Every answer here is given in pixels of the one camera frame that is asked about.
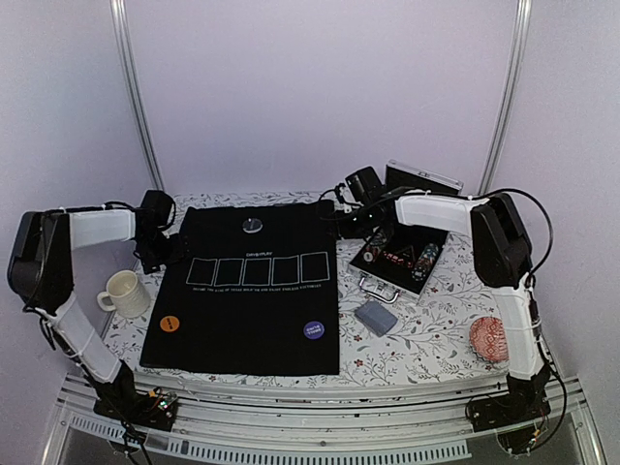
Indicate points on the aluminium frame post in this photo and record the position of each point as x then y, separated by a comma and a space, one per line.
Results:
516, 57
121, 29

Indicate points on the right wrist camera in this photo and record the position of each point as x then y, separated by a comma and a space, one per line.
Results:
346, 199

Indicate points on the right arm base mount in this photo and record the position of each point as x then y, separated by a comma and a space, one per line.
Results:
522, 421

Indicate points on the black poker playing mat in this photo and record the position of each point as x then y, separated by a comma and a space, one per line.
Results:
243, 299

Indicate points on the right blue chip stack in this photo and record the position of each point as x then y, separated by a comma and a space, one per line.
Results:
425, 262

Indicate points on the clear acrylic dealer button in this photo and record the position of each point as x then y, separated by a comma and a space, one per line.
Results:
252, 225

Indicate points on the cream ceramic mug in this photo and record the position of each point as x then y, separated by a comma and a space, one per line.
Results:
125, 295

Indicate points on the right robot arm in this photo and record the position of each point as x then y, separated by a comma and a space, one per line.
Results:
501, 259

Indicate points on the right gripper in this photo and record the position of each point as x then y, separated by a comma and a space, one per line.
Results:
345, 233

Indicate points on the red black chip row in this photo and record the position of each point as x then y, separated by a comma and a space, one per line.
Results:
404, 257

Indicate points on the aluminium poker chip case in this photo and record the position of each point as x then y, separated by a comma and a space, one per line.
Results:
381, 279

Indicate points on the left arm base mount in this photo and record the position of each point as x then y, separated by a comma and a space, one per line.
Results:
156, 409

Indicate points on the left aluminium frame post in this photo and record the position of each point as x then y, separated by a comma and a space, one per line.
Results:
121, 29

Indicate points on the purple small blind button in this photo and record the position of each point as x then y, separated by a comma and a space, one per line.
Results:
314, 330

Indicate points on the left teal chip stack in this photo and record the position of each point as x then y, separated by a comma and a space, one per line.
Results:
378, 242

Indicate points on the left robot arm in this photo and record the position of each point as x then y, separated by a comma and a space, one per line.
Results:
41, 273

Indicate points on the right aluminium frame post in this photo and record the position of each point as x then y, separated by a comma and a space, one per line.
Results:
516, 57

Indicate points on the orange big blind button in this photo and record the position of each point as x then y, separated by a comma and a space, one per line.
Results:
169, 324

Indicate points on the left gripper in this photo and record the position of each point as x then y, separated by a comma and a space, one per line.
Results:
180, 251

